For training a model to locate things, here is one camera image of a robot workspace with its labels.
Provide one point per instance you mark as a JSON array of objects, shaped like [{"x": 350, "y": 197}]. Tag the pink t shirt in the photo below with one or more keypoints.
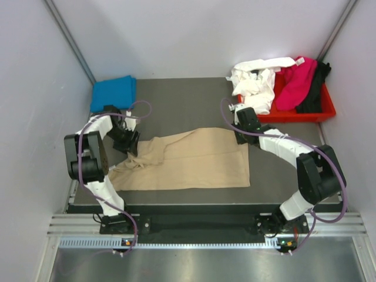
[{"x": 298, "y": 79}]

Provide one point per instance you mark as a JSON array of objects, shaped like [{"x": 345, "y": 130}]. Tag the white t shirt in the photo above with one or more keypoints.
[{"x": 254, "y": 81}]

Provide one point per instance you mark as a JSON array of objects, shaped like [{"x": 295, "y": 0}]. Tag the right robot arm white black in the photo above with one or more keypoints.
[{"x": 319, "y": 175}]

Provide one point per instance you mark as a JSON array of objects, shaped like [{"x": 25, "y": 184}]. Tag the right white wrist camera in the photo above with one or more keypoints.
[{"x": 236, "y": 107}]

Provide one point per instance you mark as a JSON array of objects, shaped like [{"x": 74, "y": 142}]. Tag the black t shirt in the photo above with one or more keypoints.
[{"x": 312, "y": 102}]

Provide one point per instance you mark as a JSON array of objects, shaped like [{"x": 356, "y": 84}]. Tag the beige t shirt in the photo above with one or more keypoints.
[{"x": 204, "y": 158}]

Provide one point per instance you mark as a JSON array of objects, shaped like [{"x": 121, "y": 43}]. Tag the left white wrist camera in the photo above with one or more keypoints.
[{"x": 130, "y": 121}]

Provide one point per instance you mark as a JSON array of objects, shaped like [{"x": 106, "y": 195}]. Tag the red plastic bin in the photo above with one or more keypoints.
[{"x": 291, "y": 116}]

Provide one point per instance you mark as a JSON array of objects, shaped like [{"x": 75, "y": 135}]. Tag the aluminium frame rail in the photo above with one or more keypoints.
[{"x": 83, "y": 225}]

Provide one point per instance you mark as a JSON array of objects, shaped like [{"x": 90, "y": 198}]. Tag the grey slotted cable duct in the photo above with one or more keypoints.
[{"x": 123, "y": 244}]

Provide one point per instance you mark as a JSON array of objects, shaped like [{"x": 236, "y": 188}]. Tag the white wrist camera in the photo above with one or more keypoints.
[
  {"x": 236, "y": 107},
  {"x": 130, "y": 121}
]

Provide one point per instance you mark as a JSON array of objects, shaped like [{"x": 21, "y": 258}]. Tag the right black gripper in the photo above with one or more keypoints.
[{"x": 239, "y": 140}]

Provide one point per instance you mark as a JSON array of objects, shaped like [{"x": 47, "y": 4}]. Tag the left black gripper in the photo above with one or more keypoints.
[{"x": 129, "y": 145}]

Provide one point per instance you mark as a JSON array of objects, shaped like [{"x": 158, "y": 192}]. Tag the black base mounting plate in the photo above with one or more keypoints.
[{"x": 206, "y": 223}]

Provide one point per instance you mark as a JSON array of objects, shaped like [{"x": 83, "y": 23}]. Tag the folded blue t shirt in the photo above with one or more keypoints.
[{"x": 119, "y": 92}]

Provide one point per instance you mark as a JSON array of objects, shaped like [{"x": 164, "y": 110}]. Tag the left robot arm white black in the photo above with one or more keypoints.
[{"x": 87, "y": 163}]

